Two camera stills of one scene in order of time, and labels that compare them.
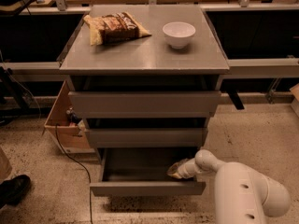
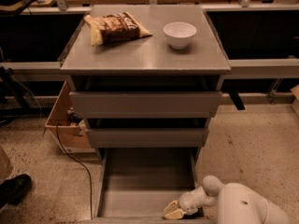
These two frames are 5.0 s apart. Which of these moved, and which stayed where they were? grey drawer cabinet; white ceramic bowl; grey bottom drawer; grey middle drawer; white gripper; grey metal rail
Moved: white gripper; grey bottom drawer
Stayed: grey drawer cabinet; grey middle drawer; grey metal rail; white ceramic bowl
